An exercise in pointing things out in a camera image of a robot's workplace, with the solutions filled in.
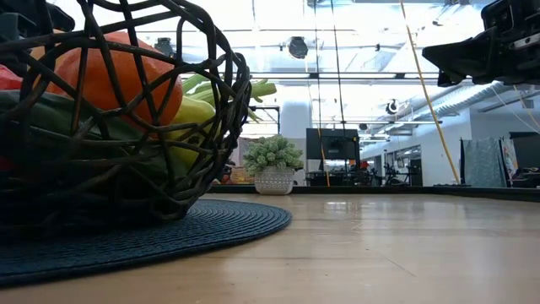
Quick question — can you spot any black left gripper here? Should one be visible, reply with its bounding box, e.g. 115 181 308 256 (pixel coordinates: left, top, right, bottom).
0 0 76 43

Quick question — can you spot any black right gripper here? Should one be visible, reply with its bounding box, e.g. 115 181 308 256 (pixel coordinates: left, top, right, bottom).
421 0 540 88

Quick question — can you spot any red pepper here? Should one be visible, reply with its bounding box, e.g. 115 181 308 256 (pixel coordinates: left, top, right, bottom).
0 64 24 171

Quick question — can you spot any dark green cucumber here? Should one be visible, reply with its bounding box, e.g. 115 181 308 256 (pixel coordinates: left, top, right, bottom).
0 89 189 178

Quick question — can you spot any orange fruit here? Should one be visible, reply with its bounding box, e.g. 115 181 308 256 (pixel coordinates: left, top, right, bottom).
31 30 185 130

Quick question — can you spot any yellow-green apple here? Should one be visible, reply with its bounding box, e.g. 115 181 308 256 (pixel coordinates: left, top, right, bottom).
166 95 217 170

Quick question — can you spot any green white celery stalk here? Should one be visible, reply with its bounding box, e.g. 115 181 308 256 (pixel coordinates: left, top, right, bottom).
181 73 278 123

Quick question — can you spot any dark brown wicker basket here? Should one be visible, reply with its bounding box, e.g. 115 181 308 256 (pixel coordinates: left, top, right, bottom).
0 0 253 238

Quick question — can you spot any patterned hanging cloth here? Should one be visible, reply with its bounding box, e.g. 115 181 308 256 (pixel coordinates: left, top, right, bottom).
461 137 521 188

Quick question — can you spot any black monitor back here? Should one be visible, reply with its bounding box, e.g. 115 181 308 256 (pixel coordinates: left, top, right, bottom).
305 128 361 162

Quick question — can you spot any potted succulent plant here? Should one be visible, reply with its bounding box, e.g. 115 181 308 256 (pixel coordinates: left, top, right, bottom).
242 134 305 197

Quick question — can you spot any round dark blue placemat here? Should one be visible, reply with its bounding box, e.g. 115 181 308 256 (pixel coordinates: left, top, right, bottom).
0 198 293 289

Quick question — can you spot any yellow hanging cable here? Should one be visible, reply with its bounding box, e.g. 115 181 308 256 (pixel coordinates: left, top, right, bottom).
398 0 462 186

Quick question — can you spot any black aluminium table frame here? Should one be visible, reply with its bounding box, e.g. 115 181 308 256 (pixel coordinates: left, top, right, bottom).
206 184 540 203

